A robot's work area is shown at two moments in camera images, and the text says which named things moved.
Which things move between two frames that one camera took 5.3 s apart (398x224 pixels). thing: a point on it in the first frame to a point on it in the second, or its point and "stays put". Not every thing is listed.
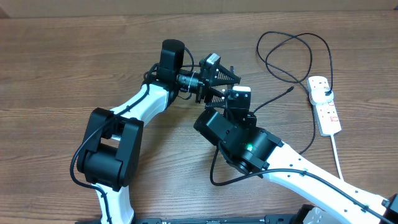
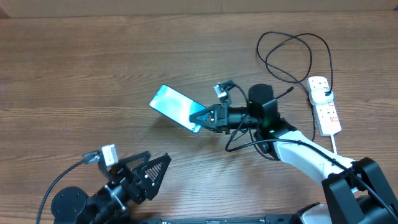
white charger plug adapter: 318,96 stays put
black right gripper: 250,117 to 219,121
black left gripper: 206,90 to 127,181
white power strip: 328,118 stays put
